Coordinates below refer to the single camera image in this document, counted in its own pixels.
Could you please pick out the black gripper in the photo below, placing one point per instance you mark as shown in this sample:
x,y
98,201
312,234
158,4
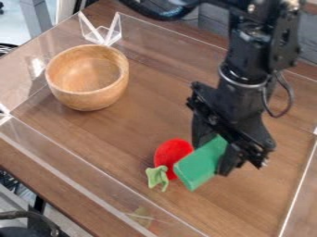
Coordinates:
x,y
229,111

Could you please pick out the green rectangular block stick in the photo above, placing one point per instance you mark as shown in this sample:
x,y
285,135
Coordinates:
x,y
197,167

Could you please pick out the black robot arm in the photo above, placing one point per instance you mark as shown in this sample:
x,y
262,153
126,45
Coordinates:
x,y
262,48

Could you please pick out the brown wooden bowl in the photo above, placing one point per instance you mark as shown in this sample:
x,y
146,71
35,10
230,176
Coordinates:
x,y
87,76

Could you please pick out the red plush strawberry toy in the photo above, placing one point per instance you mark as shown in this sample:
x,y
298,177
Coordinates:
x,y
169,153

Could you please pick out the clear acrylic tray enclosure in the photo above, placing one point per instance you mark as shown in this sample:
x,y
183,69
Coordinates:
x,y
83,159

